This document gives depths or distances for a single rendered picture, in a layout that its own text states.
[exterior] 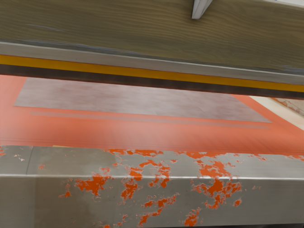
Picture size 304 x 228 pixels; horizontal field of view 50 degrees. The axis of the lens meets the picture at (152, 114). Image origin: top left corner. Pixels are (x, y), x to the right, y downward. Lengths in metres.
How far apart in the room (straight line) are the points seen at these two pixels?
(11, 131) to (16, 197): 0.14
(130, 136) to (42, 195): 0.16
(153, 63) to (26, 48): 0.10
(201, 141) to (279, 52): 0.12
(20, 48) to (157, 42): 0.12
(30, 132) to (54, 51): 0.09
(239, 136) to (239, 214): 0.17
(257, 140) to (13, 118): 0.27
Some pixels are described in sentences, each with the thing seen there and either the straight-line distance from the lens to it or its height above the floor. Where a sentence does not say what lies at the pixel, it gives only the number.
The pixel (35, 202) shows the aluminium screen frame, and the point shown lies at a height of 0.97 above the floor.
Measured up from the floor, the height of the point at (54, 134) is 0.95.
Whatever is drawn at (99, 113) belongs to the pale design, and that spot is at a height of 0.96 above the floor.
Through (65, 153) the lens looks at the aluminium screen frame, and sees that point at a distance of 0.21.
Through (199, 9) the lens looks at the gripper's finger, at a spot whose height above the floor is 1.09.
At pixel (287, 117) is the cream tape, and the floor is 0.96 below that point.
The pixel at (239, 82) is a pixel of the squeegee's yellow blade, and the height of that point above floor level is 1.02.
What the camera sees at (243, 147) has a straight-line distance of 0.37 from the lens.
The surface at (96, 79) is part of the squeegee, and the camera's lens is 0.31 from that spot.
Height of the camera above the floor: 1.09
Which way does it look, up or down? 19 degrees down
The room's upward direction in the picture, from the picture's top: 9 degrees clockwise
